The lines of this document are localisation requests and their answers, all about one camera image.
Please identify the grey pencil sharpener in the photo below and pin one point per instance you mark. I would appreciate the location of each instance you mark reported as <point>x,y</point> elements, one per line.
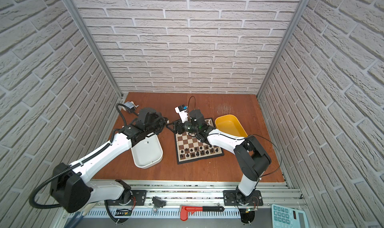
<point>130,106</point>

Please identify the white plastic bin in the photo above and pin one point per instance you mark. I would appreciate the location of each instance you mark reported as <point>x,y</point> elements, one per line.
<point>148,152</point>

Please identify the yellow plastic bin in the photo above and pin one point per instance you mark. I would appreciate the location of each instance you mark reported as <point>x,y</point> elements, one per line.
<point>230,124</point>

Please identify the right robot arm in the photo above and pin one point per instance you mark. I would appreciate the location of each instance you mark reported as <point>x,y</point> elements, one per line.
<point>253,159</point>

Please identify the folding chess board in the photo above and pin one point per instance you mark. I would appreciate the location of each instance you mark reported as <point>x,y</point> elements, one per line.
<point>190,149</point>

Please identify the small black bracket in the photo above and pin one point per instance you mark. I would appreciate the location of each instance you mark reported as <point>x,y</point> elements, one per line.
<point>157,204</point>

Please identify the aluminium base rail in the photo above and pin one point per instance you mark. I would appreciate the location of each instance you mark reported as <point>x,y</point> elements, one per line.
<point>197,194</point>

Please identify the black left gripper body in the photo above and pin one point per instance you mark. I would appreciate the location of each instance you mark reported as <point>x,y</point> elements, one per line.
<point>161,122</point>

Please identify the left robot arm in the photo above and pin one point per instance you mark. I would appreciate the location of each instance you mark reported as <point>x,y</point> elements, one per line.
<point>72,186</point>

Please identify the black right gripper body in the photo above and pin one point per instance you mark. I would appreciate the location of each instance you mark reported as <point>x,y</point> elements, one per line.
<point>187,127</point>

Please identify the red black clamp tool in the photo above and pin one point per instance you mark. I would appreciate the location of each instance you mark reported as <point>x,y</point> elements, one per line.
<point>185,211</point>

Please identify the teal calculator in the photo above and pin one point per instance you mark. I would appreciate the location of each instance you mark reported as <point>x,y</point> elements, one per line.
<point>284,217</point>

